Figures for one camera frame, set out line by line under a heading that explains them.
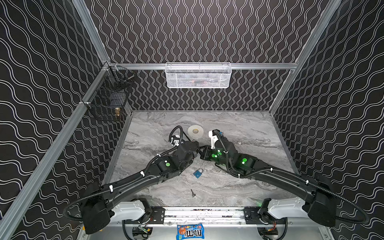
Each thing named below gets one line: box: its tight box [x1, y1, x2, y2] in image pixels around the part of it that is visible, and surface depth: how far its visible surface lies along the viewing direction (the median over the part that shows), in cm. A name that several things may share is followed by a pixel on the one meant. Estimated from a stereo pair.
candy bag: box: [176, 222, 205, 240], surface depth 70 cm
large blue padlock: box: [193, 168, 204, 179], surface depth 90 cm
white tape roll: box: [187, 125, 204, 139], surface depth 109 cm
